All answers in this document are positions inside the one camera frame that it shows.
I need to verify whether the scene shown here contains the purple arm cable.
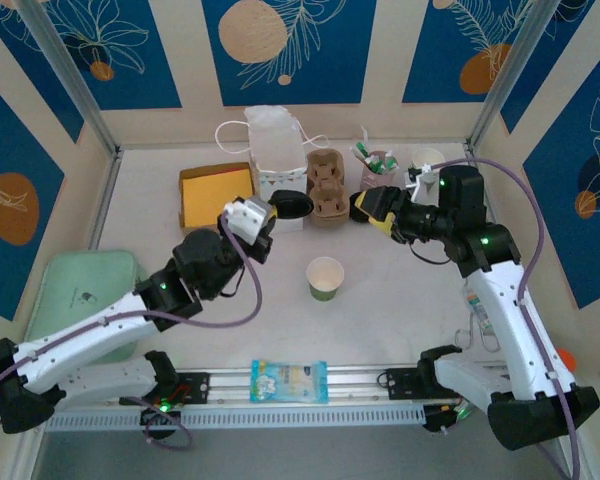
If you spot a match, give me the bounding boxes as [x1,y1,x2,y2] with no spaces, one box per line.
[0,212,264,451]
[424,157,581,480]

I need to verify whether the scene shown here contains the aluminium frame post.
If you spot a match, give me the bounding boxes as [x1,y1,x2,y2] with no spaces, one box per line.
[14,0,120,155]
[465,0,569,147]

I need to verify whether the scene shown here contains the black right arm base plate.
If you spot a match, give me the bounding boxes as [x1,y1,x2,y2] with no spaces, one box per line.
[379,367,479,401]

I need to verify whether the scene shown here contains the slotted grey cable duct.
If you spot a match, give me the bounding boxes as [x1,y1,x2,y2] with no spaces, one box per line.
[42,404,426,432]

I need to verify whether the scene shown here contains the thin black right gripper cable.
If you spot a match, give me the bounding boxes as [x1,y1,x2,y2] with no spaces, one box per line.
[408,239,452,265]

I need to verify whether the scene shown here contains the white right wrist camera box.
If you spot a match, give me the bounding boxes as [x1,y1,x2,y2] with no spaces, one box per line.
[403,166,437,202]

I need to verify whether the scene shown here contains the black controller module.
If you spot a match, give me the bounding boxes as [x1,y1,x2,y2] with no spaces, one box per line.
[139,402,182,427]
[423,403,474,434]

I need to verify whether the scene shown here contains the single green paper cup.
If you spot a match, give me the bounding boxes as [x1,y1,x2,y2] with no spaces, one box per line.
[305,256,345,304]

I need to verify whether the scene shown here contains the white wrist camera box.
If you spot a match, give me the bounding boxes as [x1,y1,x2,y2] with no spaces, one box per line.
[223,196,270,246]
[403,166,437,202]

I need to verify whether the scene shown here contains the stack of pulp cup carriers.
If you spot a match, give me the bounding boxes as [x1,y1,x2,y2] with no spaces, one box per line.
[305,149,352,230]

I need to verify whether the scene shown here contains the white paper gift bag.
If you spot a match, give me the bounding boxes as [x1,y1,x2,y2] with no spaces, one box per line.
[214,105,330,235]

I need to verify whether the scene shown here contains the pink straw holder cup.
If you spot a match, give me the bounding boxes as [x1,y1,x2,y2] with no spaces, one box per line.
[360,149,399,194]

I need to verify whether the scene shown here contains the aluminium mounting rail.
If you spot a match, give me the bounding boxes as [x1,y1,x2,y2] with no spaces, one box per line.
[22,363,571,412]

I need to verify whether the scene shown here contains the single black cup lid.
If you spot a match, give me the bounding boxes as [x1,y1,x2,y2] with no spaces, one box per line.
[269,189,315,222]

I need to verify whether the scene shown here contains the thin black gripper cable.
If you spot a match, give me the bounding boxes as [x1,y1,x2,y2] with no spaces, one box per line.
[408,239,452,265]
[213,269,247,300]

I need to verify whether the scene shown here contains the stack of green paper cups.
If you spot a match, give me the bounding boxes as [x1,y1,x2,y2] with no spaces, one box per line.
[410,147,447,175]

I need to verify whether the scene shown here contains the small tube with carabiner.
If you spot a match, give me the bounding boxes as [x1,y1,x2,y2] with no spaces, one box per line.
[453,279,502,354]

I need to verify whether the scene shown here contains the shallow cardboard box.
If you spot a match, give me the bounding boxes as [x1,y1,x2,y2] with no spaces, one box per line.
[178,162,258,236]

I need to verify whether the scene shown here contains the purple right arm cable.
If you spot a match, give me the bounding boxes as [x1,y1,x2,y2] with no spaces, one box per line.
[424,157,581,480]

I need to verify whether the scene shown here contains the thin black left gripper cable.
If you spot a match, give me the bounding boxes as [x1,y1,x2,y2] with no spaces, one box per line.
[213,269,247,300]

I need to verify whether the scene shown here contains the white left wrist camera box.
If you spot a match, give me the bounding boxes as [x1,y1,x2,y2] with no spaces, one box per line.
[223,196,270,246]

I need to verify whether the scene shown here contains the blue wet wipes packet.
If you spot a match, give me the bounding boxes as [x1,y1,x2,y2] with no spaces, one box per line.
[249,358,330,405]

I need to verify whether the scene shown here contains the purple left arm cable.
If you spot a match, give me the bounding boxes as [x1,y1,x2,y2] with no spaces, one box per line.
[0,212,264,451]

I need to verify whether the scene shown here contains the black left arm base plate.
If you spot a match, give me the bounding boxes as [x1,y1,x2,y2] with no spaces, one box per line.
[118,370,211,406]

